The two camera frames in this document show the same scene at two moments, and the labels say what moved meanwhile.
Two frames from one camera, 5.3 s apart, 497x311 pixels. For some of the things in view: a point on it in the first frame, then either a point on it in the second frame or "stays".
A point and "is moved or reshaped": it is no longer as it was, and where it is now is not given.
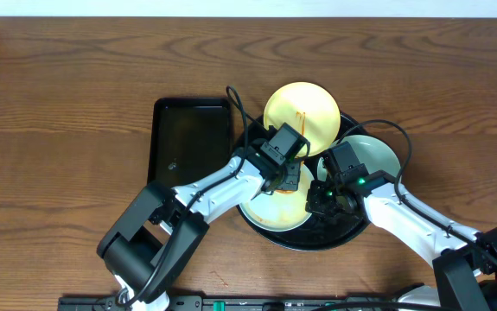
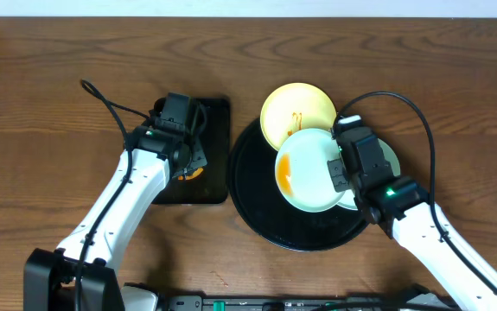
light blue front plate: x=278 y=212 is moved or reshaped
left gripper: x=289 y=176 to x=197 y=156
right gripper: x=320 y=203 to x=339 y=174
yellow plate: x=308 y=109 stays
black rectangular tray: x=187 y=136 stays
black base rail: x=242 y=303 stays
